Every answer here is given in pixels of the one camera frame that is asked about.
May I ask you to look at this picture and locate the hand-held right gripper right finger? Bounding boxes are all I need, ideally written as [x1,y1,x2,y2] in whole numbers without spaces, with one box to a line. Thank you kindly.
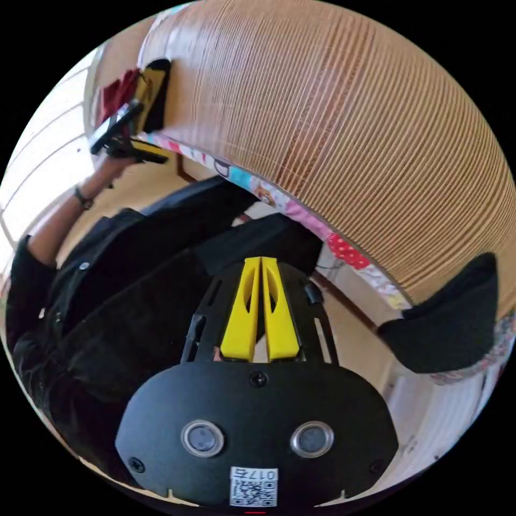
[261,257,300,362]

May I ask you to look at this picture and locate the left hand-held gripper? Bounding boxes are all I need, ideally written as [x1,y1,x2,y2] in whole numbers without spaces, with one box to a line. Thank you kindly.
[89,59,173,165]

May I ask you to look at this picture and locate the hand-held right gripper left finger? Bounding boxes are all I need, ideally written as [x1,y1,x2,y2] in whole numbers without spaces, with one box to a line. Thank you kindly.
[220,257,262,360]

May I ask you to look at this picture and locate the person's left forearm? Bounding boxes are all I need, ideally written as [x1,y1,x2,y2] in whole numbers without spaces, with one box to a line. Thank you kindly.
[23,186,97,267]

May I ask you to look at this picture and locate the black long pants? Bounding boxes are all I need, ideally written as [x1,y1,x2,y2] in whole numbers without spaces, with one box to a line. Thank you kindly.
[376,252,500,376]

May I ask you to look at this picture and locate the person's left hand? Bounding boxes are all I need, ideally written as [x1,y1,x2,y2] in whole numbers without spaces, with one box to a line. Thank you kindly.
[85,156,140,196]

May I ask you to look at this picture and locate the pile of clothes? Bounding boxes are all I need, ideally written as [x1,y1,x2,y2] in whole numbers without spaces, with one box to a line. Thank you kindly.
[98,67,142,123]

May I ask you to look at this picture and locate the person's body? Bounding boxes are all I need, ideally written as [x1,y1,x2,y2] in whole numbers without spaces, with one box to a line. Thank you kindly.
[5,176,324,486]

